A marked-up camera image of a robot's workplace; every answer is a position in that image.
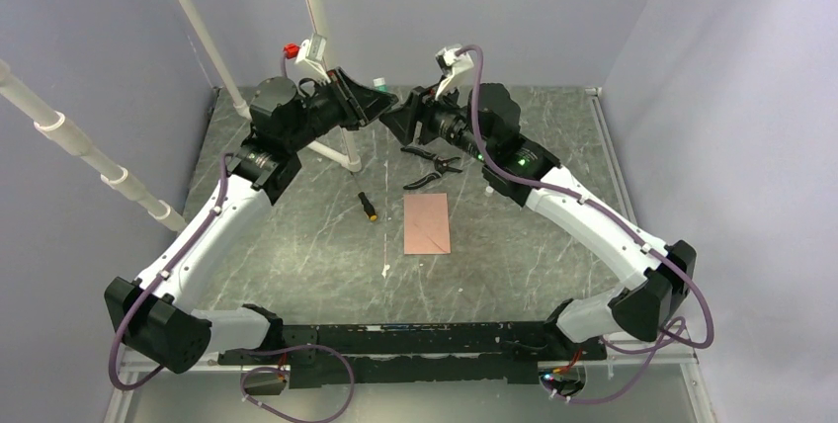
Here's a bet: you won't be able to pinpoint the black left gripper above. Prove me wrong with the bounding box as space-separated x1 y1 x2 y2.
285 67 398 153

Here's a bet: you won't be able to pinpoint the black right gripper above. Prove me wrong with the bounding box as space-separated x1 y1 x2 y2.
379 75 492 164

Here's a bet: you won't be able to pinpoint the pink paper envelope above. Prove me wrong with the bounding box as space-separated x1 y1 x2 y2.
403 194 452 255

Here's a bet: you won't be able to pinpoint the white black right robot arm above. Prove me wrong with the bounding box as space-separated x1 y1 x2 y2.
380 83 696 359

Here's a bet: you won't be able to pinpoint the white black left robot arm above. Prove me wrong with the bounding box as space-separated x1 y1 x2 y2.
104 68 398 388

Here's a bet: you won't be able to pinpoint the black yellow screwdriver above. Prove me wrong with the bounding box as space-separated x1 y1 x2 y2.
350 172 377 222

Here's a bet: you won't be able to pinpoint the black handled pliers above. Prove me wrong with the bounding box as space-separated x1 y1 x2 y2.
400 146 462 191

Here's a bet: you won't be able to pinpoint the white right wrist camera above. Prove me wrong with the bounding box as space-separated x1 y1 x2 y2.
434 43 474 100

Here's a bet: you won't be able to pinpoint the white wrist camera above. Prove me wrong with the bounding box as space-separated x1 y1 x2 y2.
434 43 474 100
283 33 329 83

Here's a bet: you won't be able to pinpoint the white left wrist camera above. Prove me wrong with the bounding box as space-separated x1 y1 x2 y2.
283 33 329 83

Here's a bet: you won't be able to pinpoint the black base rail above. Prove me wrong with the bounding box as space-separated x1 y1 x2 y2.
218 321 607 389

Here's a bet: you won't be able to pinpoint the white pvc pipe frame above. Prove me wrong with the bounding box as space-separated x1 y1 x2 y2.
1 0 330 232

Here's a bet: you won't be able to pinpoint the aluminium extrusion frame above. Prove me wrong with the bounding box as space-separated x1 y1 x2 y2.
107 334 715 422

